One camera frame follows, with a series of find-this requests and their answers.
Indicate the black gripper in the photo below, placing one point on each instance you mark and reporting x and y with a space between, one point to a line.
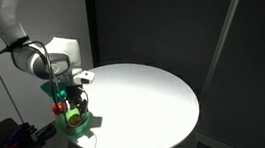
75 94

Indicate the green translucent bowl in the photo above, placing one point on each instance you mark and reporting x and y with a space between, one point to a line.
78 127

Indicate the red tomato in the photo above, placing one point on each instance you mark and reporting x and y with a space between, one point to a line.
59 107

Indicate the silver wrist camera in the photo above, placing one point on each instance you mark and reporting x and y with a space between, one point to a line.
84 77

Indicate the green gripper mount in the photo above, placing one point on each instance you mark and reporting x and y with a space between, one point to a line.
52 89

